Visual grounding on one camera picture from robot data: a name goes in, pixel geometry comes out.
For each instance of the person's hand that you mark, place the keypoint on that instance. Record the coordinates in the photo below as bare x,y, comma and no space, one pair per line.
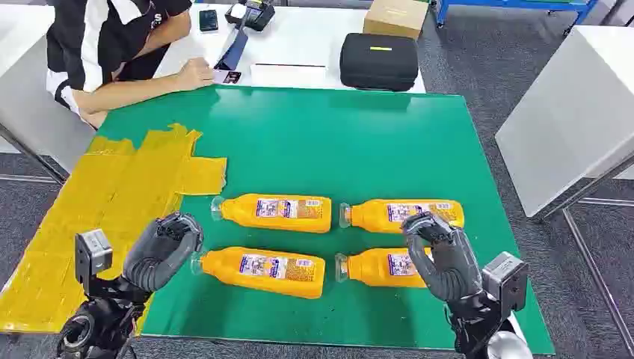
195,73

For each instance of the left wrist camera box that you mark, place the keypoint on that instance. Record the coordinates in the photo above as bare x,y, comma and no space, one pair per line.
93,252

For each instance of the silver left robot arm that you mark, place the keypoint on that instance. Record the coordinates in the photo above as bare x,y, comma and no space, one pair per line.
101,317

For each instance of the small dark card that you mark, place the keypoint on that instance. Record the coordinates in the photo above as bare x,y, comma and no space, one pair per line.
229,77

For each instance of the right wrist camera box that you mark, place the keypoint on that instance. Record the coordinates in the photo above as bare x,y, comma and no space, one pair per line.
505,280

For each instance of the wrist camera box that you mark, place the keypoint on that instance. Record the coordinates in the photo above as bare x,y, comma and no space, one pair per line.
505,280
93,252

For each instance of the yellow sheet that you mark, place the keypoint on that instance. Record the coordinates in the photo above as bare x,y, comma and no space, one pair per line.
99,198

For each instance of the white table with grey leg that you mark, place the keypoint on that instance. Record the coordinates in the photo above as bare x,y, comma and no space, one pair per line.
25,99

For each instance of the person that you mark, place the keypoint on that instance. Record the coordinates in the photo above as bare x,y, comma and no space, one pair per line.
94,39

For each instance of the cardboard box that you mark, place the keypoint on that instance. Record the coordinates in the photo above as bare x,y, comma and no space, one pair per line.
395,17

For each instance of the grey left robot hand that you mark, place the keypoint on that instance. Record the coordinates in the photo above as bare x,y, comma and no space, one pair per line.
158,257

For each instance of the black phone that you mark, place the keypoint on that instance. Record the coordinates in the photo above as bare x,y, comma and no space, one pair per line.
208,20

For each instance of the blue metal frame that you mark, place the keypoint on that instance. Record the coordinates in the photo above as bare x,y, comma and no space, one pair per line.
515,4

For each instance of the green table mat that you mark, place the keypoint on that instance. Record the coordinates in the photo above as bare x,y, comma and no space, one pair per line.
322,143

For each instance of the large white side table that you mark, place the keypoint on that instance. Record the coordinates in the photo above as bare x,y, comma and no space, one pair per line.
569,114

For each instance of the black carrying case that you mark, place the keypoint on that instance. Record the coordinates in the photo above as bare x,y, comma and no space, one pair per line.
379,64

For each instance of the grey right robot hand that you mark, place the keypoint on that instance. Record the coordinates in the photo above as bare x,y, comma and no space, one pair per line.
446,262

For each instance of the white desk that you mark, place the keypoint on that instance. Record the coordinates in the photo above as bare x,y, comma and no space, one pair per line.
302,42

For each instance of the orange drink bottle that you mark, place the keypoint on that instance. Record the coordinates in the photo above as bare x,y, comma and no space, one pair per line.
369,216
223,267
366,270
237,213

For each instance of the black card terminal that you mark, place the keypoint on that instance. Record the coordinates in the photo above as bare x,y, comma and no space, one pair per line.
253,14

